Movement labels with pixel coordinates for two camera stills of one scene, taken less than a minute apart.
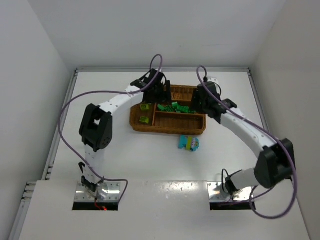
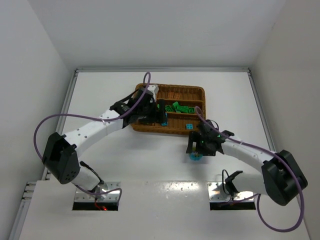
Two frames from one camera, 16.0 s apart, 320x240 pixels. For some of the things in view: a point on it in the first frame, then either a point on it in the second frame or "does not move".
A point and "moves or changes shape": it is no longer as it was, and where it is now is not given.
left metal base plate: x=114 y=192 does not move
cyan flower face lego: x=195 y=144 moves or changes shape
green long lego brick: x=182 y=109 does not move
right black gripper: x=200 y=100 -> x=195 y=144
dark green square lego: x=168 y=109 does not move
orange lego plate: x=176 y=96 does not move
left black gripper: x=155 y=95 -> x=155 y=114
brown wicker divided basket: x=175 y=116 does not move
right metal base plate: x=216 y=193 does not move
